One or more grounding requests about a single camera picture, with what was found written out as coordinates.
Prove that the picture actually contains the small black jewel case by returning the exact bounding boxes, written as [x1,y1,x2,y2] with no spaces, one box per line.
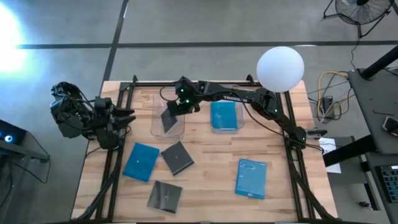
[160,108,180,134]

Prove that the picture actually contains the black floor fan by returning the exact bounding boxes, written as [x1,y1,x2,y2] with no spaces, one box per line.
[322,0,394,39]

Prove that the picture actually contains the yellow cable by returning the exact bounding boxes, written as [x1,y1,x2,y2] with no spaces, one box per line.
[317,70,349,121]

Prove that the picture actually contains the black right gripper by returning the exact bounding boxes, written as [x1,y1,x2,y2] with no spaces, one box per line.
[166,97,201,121]

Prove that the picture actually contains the plain blue jewel case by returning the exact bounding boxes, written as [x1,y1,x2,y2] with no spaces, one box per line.
[210,101,239,131]
[122,142,160,183]

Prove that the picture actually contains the white paper sheet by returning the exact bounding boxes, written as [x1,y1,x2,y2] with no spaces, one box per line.
[318,136,342,174]

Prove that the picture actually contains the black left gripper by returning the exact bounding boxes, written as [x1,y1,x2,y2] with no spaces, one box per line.
[94,96,137,150]

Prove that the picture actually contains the grey desk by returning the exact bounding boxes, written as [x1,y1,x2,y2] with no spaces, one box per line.
[347,67,398,155]

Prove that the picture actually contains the grey power strip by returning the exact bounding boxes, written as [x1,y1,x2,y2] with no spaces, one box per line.
[322,96,335,118]

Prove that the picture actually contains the black desk support beam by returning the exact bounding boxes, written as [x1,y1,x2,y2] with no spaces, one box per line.
[323,135,376,167]

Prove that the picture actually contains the large black jewel case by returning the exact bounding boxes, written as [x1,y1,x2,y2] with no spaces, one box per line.
[160,141,195,177]

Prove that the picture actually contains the backlit keyboard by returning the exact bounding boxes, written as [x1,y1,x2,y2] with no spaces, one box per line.
[376,164,398,203]

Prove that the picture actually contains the clear plastic bin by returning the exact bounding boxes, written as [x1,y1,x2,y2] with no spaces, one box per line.
[209,85,246,134]
[150,93,186,138]

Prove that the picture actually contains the white globe lamp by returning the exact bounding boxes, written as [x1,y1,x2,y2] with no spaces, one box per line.
[256,45,305,93]

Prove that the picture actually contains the black metal table frame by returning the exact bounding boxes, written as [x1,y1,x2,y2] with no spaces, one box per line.
[70,74,340,224]

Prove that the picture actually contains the glossy black jewel case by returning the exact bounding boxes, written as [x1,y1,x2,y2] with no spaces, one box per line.
[146,180,183,215]

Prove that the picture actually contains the black device with blue light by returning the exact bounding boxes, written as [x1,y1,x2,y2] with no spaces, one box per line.
[0,119,27,146]

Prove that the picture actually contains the grey metal stand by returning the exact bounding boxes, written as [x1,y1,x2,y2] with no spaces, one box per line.
[0,130,52,187]

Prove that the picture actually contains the black slanted pole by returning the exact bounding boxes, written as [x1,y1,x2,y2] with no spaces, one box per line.
[360,45,398,80]

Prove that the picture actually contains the dark side desk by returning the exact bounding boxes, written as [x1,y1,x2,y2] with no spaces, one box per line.
[357,152,398,224]

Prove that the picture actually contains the blue jewel case with logo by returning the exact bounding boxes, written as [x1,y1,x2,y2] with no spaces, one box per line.
[235,158,267,200]

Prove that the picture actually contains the smartphone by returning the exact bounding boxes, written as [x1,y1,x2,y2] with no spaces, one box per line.
[381,115,398,138]

